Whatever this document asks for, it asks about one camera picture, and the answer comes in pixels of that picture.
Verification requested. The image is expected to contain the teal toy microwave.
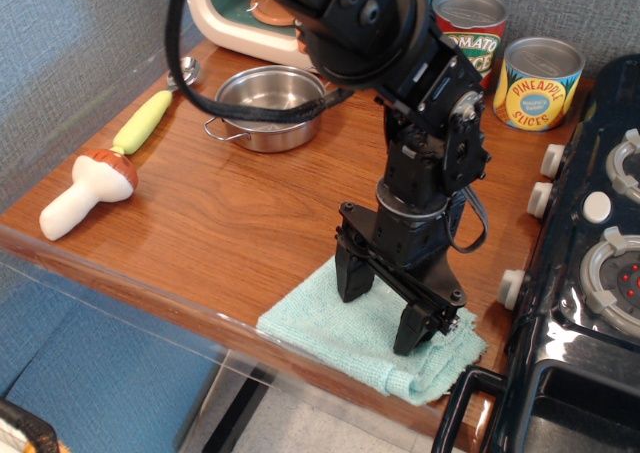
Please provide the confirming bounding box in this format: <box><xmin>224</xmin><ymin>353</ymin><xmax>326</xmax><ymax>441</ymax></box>
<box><xmin>185</xmin><ymin>0</ymin><xmax>435</xmax><ymax>72</ymax></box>

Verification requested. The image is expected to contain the light blue cloth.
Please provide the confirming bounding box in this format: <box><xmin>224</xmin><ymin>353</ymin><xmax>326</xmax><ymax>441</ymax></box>
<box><xmin>257</xmin><ymin>259</ymin><xmax>486</xmax><ymax>406</ymax></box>

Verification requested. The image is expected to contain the plush toy mushroom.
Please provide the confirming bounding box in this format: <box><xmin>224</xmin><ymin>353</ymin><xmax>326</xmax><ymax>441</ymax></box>
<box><xmin>39</xmin><ymin>149</ymin><xmax>138</xmax><ymax>241</ymax></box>

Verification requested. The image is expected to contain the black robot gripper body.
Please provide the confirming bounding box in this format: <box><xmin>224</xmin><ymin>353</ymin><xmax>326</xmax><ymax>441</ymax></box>
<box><xmin>336</xmin><ymin>193</ymin><xmax>466</xmax><ymax>334</ymax></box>

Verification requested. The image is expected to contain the black toy stove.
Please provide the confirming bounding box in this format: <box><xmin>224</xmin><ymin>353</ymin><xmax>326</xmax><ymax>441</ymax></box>
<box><xmin>433</xmin><ymin>54</ymin><xmax>639</xmax><ymax>452</ymax></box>

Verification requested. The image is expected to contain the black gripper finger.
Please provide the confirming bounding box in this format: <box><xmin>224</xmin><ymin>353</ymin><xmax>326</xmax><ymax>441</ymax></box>
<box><xmin>393</xmin><ymin>303</ymin><xmax>440</xmax><ymax>356</ymax></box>
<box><xmin>335</xmin><ymin>240</ymin><xmax>374</xmax><ymax>303</ymax></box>

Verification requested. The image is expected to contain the tomato sauce can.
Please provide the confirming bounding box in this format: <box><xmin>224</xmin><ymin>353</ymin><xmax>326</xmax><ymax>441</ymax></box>
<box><xmin>432</xmin><ymin>0</ymin><xmax>508</xmax><ymax>89</ymax></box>

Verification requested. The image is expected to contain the green handled metal spoon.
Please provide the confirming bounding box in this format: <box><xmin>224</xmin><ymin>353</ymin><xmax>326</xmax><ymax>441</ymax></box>
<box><xmin>111</xmin><ymin>73</ymin><xmax>178</xmax><ymax>155</ymax></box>

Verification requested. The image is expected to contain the pineapple slices can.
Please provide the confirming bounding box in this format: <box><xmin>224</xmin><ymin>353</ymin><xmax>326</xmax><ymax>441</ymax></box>
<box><xmin>493</xmin><ymin>37</ymin><xmax>585</xmax><ymax>132</ymax></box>

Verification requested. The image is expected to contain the small steel pot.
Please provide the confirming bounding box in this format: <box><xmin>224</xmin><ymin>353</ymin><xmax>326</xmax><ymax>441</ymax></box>
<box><xmin>204</xmin><ymin>65</ymin><xmax>327</xmax><ymax>153</ymax></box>

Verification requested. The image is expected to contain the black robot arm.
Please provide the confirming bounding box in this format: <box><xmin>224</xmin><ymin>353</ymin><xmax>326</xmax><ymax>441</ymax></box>
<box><xmin>276</xmin><ymin>0</ymin><xmax>490</xmax><ymax>356</ymax></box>

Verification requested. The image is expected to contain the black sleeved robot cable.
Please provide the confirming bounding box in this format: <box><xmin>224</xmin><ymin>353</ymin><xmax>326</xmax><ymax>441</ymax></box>
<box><xmin>164</xmin><ymin>0</ymin><xmax>356</xmax><ymax>124</ymax></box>

